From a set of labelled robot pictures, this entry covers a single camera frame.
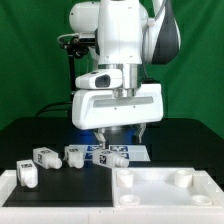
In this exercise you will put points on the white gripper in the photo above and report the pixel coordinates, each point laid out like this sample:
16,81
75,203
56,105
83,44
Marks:
94,109

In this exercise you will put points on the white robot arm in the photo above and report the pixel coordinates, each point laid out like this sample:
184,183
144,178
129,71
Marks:
121,37

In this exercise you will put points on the white fiducial tag sheet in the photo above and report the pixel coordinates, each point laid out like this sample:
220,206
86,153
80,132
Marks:
130,152

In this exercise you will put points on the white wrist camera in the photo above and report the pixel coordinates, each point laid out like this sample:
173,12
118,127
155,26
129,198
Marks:
100,79

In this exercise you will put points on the black camera on stand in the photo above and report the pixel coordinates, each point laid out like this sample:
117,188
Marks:
77,46

